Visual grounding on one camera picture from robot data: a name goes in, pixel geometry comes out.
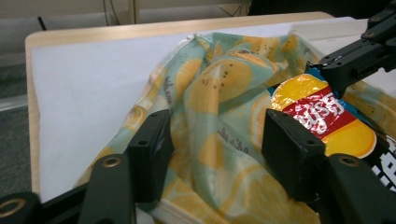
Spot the yellow red crisp packet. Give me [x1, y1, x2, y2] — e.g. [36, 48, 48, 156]
[267, 66, 396, 192]

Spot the fruit print cloth bag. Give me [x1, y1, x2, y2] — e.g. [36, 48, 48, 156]
[74, 31, 396, 224]

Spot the black curtain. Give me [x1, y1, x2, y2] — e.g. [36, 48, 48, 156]
[247, 0, 396, 19]

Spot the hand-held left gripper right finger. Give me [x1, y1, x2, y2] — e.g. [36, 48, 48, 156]
[261, 108, 327, 201]

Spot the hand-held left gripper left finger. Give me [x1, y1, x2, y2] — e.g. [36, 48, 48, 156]
[127, 108, 175, 203]

